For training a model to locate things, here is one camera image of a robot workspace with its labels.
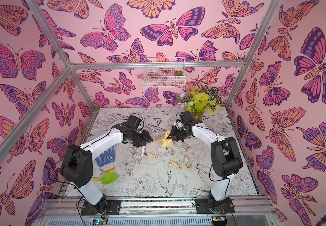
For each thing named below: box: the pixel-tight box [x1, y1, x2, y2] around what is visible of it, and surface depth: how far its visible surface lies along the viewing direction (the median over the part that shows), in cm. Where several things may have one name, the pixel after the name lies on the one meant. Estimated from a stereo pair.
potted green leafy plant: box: [177, 85, 224, 121], surface depth 97 cm
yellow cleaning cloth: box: [161, 129, 173, 148], surface depth 87 cm
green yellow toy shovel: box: [92, 171, 120, 186], surface depth 85 cm
